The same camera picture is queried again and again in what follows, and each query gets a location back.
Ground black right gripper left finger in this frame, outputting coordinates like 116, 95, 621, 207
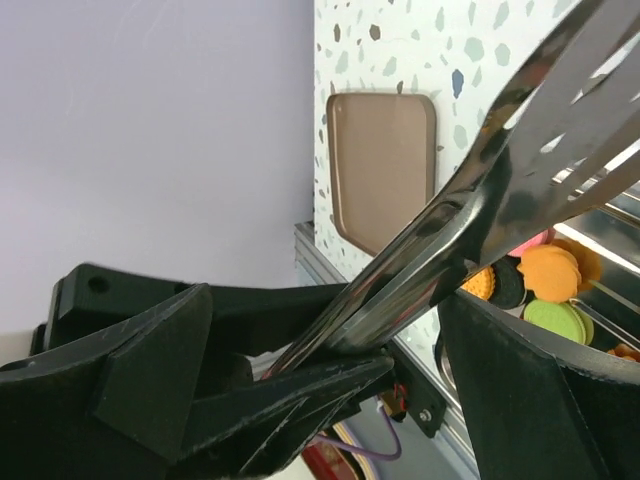
1, 285, 212, 479

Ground stainless steel baking tray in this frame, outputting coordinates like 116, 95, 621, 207
434, 164, 640, 401

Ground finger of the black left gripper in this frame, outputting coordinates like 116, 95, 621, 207
177, 353, 394, 479
49, 263, 351, 351

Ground orange round biscuit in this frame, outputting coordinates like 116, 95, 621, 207
461, 266, 496, 301

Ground black sandwich cookie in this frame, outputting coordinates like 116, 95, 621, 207
489, 257, 528, 310

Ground red gold box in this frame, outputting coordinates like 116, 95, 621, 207
301, 441, 370, 480

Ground green macaron cookie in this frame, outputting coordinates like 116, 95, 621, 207
521, 299, 595, 345

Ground stainless steel serving tongs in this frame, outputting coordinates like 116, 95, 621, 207
270, 1, 639, 376

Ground pink macaron cookie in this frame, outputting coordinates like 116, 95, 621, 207
508, 228, 555, 258

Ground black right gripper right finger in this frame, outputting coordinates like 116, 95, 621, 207
438, 292, 639, 479

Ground orange flower cookie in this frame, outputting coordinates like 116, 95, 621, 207
518, 238, 602, 303

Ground brown tin lid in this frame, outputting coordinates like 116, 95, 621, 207
326, 92, 437, 256

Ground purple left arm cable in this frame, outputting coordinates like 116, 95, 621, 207
314, 404, 403, 461

